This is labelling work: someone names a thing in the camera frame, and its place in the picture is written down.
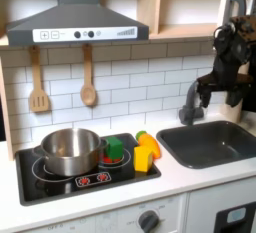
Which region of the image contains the dark grey sink basin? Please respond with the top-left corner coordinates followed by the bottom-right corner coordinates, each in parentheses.
top-left (155, 120), bottom-right (256, 170)

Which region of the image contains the green toy block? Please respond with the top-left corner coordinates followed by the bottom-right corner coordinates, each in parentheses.
top-left (103, 136), bottom-right (125, 162)

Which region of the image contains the grey oven knob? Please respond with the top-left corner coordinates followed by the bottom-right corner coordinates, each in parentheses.
top-left (137, 209), bottom-right (160, 233)

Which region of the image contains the yellow toy block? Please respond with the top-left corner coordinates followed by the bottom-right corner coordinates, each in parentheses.
top-left (133, 145), bottom-right (154, 173)

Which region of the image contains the dark grey tap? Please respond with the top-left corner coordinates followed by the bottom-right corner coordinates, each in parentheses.
top-left (178, 79), bottom-right (205, 127)

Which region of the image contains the wooden wall cabinet shelf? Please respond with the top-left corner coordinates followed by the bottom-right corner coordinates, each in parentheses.
top-left (136, 0), bottom-right (225, 41)

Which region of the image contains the wooden slotted spatula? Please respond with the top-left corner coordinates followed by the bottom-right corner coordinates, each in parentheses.
top-left (28, 45), bottom-right (51, 114)

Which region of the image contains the black oven door panel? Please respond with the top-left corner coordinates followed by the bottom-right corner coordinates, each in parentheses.
top-left (213, 201), bottom-right (256, 233)

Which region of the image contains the grey range hood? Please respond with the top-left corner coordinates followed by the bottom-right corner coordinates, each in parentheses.
top-left (6, 0), bottom-right (150, 47)

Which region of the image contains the white toy microwave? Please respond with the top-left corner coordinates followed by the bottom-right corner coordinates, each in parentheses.
top-left (217, 0), bottom-right (256, 26)

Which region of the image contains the black toy stove top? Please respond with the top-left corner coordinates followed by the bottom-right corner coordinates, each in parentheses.
top-left (14, 132), bottom-right (162, 207)

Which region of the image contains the wooden spoon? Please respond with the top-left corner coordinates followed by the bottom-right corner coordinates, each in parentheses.
top-left (79, 44), bottom-right (98, 107)

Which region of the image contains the steel pot with grey handles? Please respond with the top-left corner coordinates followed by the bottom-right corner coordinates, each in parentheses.
top-left (31, 127), bottom-right (110, 178)

